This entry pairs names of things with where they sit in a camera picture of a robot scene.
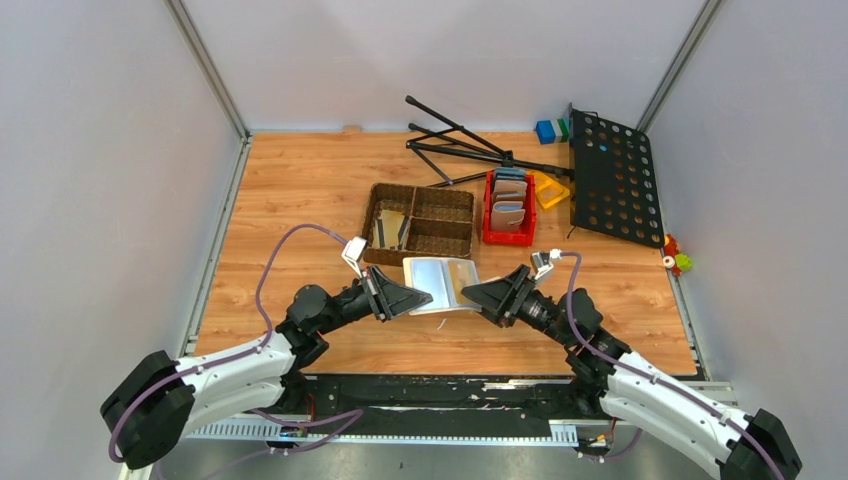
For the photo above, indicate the yellow transparent tray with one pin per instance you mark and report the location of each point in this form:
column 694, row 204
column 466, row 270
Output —
column 548, row 191

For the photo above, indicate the brown wicker divided basket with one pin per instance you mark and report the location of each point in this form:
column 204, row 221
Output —
column 442, row 222

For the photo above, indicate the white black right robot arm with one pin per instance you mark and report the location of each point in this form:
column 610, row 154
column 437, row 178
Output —
column 724, row 441

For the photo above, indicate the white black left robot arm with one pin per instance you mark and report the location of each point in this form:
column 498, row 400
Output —
column 164, row 399

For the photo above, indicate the red plastic bin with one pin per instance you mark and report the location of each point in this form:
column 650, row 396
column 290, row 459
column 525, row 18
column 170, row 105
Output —
column 524, row 237

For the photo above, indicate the black folding music stand legs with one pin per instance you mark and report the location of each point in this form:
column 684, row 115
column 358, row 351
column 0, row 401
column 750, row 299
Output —
column 457, row 141

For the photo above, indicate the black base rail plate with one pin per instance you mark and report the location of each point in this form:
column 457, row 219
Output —
column 474, row 405

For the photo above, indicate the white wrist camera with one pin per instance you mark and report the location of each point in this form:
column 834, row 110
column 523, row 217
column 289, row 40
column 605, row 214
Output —
column 352, row 254
column 543, row 263

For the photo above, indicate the black perforated music stand desk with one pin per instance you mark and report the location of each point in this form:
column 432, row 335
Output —
column 614, row 187

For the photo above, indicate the card holders in red bin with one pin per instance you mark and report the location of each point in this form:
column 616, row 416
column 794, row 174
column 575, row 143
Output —
column 508, row 197

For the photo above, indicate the gold credit cards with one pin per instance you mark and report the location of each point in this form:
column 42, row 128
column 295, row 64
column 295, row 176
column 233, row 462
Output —
column 391, row 230

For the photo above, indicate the blue green toy block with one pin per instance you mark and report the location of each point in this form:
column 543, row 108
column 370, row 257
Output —
column 553, row 131

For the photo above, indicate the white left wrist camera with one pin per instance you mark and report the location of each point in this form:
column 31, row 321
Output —
column 352, row 254

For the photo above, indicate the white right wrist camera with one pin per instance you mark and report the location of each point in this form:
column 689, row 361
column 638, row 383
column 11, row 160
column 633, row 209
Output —
column 543, row 263

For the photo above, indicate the gold card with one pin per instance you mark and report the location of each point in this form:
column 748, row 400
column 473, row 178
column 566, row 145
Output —
column 462, row 273

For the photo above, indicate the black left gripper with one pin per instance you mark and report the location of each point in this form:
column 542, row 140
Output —
column 389, row 299

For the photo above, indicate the white card holder wallet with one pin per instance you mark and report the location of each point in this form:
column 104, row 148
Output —
column 430, row 274

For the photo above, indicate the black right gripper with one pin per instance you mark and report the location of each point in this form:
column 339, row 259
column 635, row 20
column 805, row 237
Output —
column 501, row 300

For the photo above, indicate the red green small toy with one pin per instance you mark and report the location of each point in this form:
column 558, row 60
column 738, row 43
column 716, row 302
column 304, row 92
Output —
column 673, row 258

